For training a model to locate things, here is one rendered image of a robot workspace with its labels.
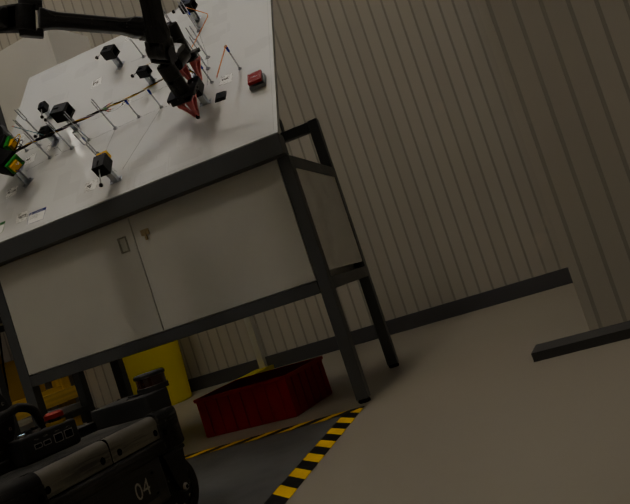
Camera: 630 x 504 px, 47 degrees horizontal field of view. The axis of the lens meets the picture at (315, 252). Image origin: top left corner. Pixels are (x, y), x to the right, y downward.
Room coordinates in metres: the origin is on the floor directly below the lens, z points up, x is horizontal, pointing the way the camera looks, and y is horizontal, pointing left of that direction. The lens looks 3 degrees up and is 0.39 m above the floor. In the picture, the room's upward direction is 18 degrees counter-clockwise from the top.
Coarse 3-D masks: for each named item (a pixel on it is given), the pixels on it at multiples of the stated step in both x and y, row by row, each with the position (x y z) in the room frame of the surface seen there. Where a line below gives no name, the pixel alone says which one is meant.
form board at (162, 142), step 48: (240, 0) 2.79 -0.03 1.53; (96, 48) 3.06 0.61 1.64; (144, 48) 2.88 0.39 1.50; (240, 48) 2.59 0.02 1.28; (48, 96) 2.99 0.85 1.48; (96, 96) 2.82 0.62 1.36; (144, 96) 2.67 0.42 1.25; (240, 96) 2.41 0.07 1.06; (96, 144) 2.61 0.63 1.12; (144, 144) 2.48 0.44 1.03; (192, 144) 2.37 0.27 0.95; (240, 144) 2.26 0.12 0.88; (0, 192) 2.70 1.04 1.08; (48, 192) 2.56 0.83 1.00; (96, 192) 2.44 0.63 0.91; (0, 240) 2.51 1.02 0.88
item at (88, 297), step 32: (128, 224) 2.41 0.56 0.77; (32, 256) 2.51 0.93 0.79; (64, 256) 2.48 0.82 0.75; (96, 256) 2.45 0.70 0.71; (128, 256) 2.42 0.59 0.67; (32, 288) 2.52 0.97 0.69; (64, 288) 2.49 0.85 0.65; (96, 288) 2.46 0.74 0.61; (128, 288) 2.43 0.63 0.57; (32, 320) 2.53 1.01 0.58; (64, 320) 2.50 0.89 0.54; (96, 320) 2.47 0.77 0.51; (128, 320) 2.44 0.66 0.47; (160, 320) 2.41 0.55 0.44; (32, 352) 2.54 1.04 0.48; (64, 352) 2.51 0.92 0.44; (96, 352) 2.48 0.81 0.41
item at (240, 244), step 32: (192, 192) 2.34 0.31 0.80; (224, 192) 2.31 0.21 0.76; (256, 192) 2.29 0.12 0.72; (160, 224) 2.38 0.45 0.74; (192, 224) 2.35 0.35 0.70; (224, 224) 2.32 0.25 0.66; (256, 224) 2.30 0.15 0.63; (288, 224) 2.27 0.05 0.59; (160, 256) 2.39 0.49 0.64; (192, 256) 2.36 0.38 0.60; (224, 256) 2.33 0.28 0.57; (256, 256) 2.30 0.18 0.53; (288, 256) 2.28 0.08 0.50; (160, 288) 2.40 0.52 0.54; (192, 288) 2.37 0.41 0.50; (224, 288) 2.34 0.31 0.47; (256, 288) 2.31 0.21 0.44; (288, 288) 2.29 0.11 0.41; (192, 320) 2.38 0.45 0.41
